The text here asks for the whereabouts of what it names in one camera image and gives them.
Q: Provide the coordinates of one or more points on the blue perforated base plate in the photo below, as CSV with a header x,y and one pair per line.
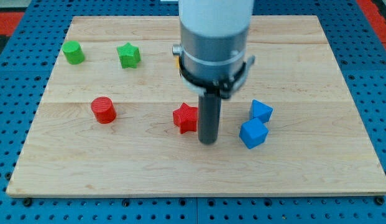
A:
x,y
30,54

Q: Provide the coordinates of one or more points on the blue cube block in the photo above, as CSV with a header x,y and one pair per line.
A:
x,y
253,133

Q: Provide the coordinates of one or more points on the blue triangular prism block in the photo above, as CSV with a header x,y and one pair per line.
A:
x,y
260,110

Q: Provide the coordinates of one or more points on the yellow block behind arm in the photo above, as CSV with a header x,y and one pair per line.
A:
x,y
177,61

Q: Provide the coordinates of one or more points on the red star block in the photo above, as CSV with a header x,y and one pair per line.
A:
x,y
186,118

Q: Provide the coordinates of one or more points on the light wooden board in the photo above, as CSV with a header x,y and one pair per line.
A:
x,y
316,146

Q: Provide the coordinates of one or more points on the green star block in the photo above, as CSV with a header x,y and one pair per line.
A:
x,y
129,55

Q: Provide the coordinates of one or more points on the red cylinder block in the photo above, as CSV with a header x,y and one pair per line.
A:
x,y
103,110

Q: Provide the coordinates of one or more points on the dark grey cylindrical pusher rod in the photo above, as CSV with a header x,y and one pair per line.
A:
x,y
209,107

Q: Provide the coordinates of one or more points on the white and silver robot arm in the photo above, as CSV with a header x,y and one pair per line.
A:
x,y
211,52

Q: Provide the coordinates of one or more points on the green cylinder block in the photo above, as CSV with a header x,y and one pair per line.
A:
x,y
73,52

